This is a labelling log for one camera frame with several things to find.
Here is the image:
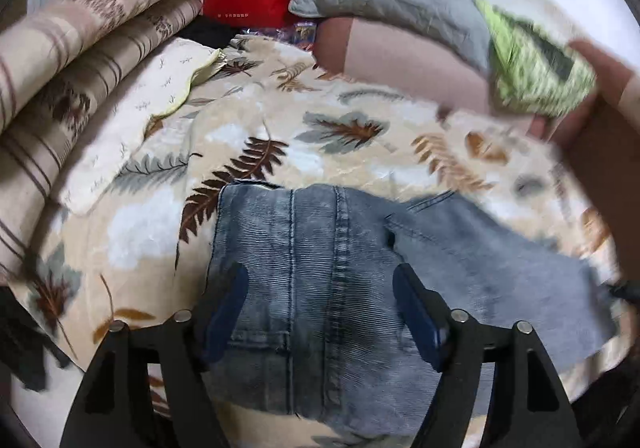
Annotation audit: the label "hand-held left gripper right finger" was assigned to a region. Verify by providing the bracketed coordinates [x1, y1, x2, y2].
[392, 263, 585, 448]

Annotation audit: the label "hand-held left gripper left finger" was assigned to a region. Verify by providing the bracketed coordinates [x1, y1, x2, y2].
[60, 263, 250, 448]

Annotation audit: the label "blue denim pants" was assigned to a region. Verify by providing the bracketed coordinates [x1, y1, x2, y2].
[202, 182, 618, 439]

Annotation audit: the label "person's right hand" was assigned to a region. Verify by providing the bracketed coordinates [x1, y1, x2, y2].
[552, 38, 640, 279]

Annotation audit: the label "pinkish-brown pillow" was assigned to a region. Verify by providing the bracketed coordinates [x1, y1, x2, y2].
[312, 16, 551, 139]

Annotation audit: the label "leaf-print beige blanket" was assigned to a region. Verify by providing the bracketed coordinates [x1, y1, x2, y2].
[10, 22, 631, 448]

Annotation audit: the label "cream small blanket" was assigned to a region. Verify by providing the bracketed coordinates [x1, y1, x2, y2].
[57, 38, 223, 216]

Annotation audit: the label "colourful plastic packet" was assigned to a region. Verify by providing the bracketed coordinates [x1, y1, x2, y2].
[235, 20, 318, 53]

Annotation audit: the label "black cloth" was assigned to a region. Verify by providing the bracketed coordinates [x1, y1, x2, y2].
[182, 18, 238, 51]

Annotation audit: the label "striped folded quilt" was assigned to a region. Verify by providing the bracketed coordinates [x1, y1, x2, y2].
[0, 0, 206, 283]

